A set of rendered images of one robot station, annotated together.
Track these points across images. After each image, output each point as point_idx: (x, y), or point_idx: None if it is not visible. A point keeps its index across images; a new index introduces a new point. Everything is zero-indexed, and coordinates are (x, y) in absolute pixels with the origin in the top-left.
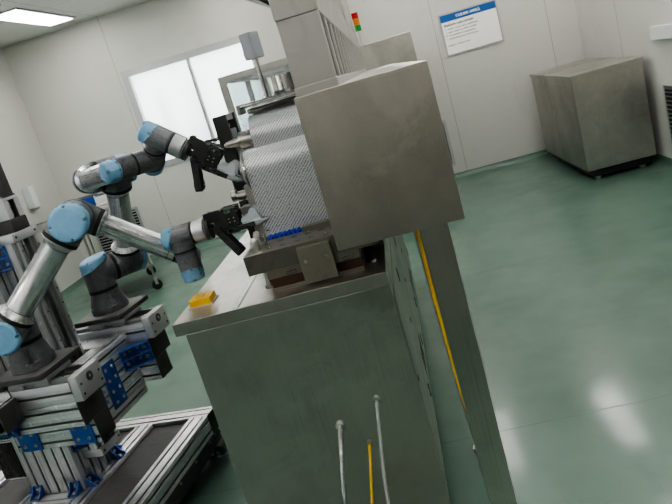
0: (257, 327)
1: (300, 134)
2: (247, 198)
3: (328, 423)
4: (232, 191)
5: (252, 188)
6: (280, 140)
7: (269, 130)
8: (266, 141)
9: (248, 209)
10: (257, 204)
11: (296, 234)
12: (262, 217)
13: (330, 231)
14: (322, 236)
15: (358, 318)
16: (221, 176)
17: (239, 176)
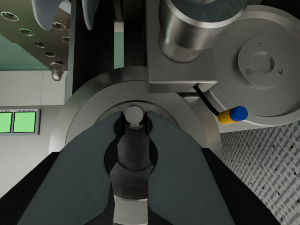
0: None
1: (239, 173)
2: (147, 28)
3: None
4: (184, 33)
5: (68, 93)
6: (266, 181)
7: (285, 223)
8: (296, 199)
9: (34, 14)
10: (70, 39)
11: (60, 11)
12: (70, 2)
13: (46, 48)
14: (22, 43)
15: None
16: (24, 181)
17: (146, 132)
